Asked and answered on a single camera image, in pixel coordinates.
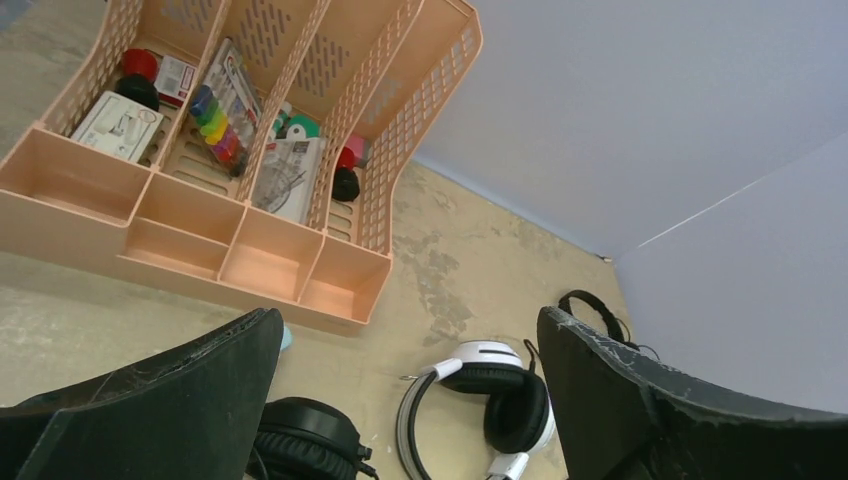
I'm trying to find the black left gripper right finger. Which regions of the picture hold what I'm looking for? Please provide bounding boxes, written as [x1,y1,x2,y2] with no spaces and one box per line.
[537,306,847,479]

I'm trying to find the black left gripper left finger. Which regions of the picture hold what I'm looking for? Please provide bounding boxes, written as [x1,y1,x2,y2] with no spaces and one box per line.
[1,308,284,479]

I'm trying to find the white and black headphones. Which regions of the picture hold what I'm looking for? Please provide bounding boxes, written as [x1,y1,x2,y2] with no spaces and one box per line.
[395,339,556,479]

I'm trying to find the small black on-ear headphones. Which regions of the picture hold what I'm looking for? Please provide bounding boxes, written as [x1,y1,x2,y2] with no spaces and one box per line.
[558,289,661,361]

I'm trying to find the black and blue headphones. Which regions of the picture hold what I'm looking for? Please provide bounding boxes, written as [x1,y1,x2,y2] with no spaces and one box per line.
[245,397,379,479]

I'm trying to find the light blue stapler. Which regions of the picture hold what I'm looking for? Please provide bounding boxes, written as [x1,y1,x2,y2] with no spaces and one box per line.
[280,326,293,352]

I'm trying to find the clear plastic packaged item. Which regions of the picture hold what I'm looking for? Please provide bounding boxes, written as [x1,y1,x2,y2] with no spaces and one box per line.
[251,138,324,224]

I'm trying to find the black cap right slot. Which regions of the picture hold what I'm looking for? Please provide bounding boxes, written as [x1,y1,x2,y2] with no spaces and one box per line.
[331,168,360,202]

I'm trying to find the peach plastic file organizer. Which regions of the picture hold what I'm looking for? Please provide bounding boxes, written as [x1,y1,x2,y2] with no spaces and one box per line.
[1,1,483,335]

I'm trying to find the red cap right slot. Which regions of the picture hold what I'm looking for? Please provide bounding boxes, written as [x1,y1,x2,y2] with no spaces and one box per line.
[336,147,358,171]

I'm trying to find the white product box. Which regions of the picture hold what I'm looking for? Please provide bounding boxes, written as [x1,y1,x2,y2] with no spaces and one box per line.
[71,91,164,163]

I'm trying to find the coloured marker set pack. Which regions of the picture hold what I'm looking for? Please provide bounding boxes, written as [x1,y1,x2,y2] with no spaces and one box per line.
[189,38,262,177]

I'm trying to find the pink item right slot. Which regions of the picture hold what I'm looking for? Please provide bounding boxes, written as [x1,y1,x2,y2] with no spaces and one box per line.
[345,133,371,168]

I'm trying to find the black bottle cap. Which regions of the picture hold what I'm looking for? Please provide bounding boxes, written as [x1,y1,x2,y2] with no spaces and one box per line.
[115,73,160,112]

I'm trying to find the red bottle cap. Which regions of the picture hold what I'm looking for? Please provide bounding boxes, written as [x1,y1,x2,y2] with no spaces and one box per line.
[122,48,158,83]

